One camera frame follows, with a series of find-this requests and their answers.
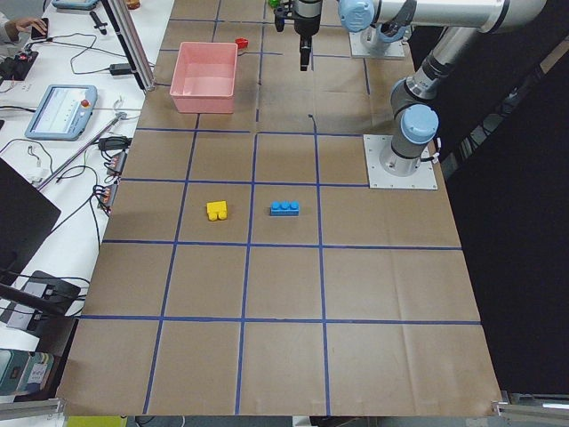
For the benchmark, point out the black power adapter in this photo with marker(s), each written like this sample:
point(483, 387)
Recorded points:
point(119, 69)

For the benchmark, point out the yellow two-stud block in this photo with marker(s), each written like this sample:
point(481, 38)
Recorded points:
point(217, 210)

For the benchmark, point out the brown paper table cover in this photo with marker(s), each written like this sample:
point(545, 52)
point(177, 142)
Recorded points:
point(361, 305)

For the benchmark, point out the red small block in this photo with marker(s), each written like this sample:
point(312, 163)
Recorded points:
point(241, 43)

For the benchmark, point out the blue teach pendant tablet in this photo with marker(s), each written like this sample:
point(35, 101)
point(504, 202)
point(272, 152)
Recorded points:
point(63, 113)

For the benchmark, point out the blue three-stud block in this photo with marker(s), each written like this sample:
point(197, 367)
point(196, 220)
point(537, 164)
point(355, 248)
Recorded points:
point(284, 208)

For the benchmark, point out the pink plastic box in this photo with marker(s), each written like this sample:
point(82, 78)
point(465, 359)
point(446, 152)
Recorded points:
point(203, 80)

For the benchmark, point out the aluminium frame post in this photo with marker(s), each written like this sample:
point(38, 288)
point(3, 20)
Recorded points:
point(124, 27)

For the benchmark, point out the person hand with phone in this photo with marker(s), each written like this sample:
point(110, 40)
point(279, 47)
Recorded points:
point(14, 27)

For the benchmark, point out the black monitor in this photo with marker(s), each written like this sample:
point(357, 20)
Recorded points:
point(27, 218)

